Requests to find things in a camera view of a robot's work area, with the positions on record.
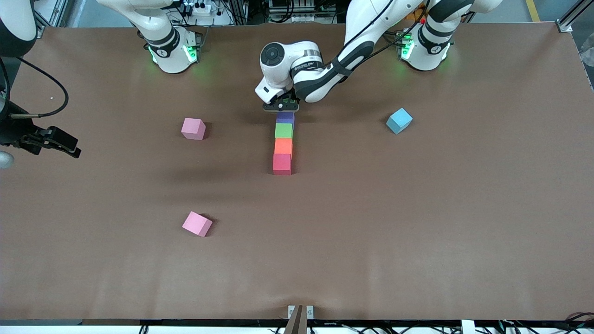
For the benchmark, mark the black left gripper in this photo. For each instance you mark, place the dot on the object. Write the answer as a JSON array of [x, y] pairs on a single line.
[[292, 93]]

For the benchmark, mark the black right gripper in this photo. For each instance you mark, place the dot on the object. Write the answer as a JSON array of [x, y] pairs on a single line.
[[15, 134]]

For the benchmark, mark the green foam cube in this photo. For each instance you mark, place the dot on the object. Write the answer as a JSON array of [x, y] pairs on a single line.
[[290, 99], [283, 131]]

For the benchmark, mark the purple foam cube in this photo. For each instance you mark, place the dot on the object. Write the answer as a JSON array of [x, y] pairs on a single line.
[[285, 119]]

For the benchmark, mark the orange foam cube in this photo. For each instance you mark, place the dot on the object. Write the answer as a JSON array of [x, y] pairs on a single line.
[[283, 146]]

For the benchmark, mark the red foam cube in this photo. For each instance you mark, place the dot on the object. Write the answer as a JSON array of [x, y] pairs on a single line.
[[281, 164]]

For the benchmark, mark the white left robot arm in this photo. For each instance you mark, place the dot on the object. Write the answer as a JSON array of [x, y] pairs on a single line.
[[278, 55]]

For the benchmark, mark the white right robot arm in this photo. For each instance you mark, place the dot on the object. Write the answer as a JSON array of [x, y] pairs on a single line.
[[167, 44]]

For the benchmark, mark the silver equipment rack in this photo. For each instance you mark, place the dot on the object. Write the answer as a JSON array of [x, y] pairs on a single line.
[[301, 18]]

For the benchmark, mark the pale pink foam cube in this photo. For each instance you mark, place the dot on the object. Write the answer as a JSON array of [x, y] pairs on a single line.
[[192, 130]]

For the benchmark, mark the white power strip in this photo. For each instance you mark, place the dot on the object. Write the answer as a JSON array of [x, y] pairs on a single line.
[[204, 10]]

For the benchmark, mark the light blue foam cube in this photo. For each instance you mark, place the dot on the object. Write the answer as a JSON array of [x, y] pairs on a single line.
[[398, 120]]

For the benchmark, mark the bag of orange items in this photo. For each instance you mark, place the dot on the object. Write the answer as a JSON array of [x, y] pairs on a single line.
[[385, 11]]

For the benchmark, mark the brown table cover sheet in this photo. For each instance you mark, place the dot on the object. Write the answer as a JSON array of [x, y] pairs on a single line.
[[325, 255]]

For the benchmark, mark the white label tag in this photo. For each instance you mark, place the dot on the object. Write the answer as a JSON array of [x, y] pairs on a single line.
[[468, 327]]

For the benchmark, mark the metal bracket with brown post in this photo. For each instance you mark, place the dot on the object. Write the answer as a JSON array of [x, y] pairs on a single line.
[[297, 322]]

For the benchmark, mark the aluminium frame profile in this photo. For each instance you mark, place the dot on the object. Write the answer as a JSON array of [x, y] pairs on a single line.
[[568, 21]]

